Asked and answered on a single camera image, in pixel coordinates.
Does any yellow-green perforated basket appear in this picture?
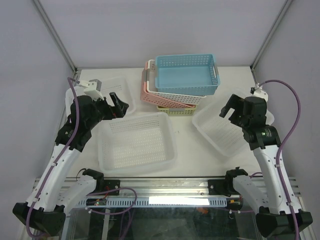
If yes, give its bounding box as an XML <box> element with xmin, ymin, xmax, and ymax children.
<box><xmin>156</xmin><ymin>105</ymin><xmax>197</xmax><ymax>116</ymax></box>

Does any translucent white basket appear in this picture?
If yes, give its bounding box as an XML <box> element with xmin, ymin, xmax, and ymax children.
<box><xmin>97</xmin><ymin>112</ymin><xmax>178</xmax><ymax>176</ymax></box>
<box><xmin>191</xmin><ymin>87</ymin><xmax>275</xmax><ymax>157</ymax></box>
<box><xmin>65</xmin><ymin>76</ymin><xmax>136</xmax><ymax>116</ymax></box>

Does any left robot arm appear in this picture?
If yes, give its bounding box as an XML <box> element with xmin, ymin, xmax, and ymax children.
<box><xmin>12</xmin><ymin>92</ymin><xmax>129</xmax><ymax>239</ymax></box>

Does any blue perforated basket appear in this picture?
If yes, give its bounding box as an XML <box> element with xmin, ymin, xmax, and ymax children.
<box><xmin>155</xmin><ymin>53</ymin><xmax>221</xmax><ymax>96</ymax></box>

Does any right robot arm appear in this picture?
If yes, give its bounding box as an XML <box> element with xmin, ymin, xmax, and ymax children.
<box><xmin>219</xmin><ymin>94</ymin><xmax>313</xmax><ymax>240</ymax></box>

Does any aluminium mounting rail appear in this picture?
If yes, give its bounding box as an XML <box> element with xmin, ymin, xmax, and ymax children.
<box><xmin>54</xmin><ymin>176</ymin><xmax>302</xmax><ymax>199</ymax></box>

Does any pink perforated basket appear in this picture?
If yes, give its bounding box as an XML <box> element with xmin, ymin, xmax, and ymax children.
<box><xmin>140</xmin><ymin>61</ymin><xmax>195</xmax><ymax>108</ymax></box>

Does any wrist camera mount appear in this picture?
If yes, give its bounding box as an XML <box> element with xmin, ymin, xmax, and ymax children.
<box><xmin>250</xmin><ymin>83</ymin><xmax>269</xmax><ymax>102</ymax></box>
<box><xmin>78</xmin><ymin>79</ymin><xmax>104</xmax><ymax>101</ymax></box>

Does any cream white perforated basket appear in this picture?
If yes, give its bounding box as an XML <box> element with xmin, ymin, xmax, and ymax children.
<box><xmin>146</xmin><ymin>59</ymin><xmax>206</xmax><ymax>105</ymax></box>

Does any white cable duct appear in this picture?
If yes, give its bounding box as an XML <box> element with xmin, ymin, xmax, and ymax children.
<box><xmin>75</xmin><ymin>196</ymin><xmax>227</xmax><ymax>208</ymax></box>

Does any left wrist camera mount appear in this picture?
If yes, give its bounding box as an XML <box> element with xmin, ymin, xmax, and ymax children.
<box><xmin>78</xmin><ymin>79</ymin><xmax>104</xmax><ymax>101</ymax></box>

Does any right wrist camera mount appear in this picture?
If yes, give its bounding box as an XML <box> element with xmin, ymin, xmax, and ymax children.
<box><xmin>250</xmin><ymin>83</ymin><xmax>269</xmax><ymax>102</ymax></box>

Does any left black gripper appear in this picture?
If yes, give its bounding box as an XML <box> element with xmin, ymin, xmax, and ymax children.
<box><xmin>86</xmin><ymin>92</ymin><xmax>129</xmax><ymax>129</ymax></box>

